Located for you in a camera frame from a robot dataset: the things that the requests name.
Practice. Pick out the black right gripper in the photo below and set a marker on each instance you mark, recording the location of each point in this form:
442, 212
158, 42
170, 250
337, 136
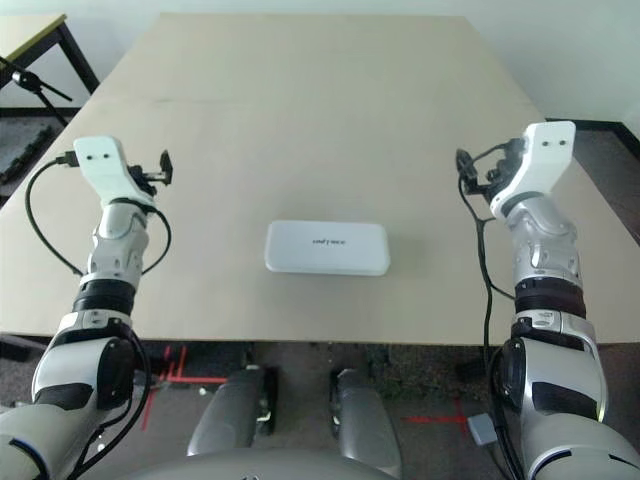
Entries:
500, 167

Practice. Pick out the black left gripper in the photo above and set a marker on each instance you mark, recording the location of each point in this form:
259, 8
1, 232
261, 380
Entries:
147, 181

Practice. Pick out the white plastic pencil case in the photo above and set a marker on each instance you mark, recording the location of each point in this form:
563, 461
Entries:
327, 247

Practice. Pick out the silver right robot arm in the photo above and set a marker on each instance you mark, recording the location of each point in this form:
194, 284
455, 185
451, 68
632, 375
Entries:
545, 250

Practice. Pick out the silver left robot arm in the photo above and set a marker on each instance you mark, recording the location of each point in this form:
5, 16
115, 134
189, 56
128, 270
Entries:
117, 250

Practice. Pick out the black tripod stand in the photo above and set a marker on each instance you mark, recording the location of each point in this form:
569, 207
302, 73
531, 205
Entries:
27, 80

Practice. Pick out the black table foot bar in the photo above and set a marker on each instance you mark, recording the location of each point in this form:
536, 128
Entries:
15, 349

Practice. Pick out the grey left robot leg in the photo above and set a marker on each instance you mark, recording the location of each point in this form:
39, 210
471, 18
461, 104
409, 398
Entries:
225, 415

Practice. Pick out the grey robot leg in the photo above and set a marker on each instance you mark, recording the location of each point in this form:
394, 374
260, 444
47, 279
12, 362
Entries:
225, 415
365, 425

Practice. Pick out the grey foot pedal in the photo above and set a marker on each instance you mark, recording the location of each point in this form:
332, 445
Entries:
482, 429

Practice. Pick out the grey right robot leg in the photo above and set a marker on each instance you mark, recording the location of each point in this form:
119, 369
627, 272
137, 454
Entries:
365, 425

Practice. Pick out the grey robot torso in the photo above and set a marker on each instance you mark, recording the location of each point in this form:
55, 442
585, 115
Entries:
250, 467

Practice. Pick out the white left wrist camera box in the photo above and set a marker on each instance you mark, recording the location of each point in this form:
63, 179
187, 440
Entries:
102, 162

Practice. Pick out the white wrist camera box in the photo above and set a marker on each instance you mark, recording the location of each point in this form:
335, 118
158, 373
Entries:
102, 162
542, 160

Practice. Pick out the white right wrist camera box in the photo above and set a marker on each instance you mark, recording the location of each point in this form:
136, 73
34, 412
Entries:
542, 160

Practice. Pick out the wood side table black frame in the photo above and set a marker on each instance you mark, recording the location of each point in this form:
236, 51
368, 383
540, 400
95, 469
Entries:
25, 35

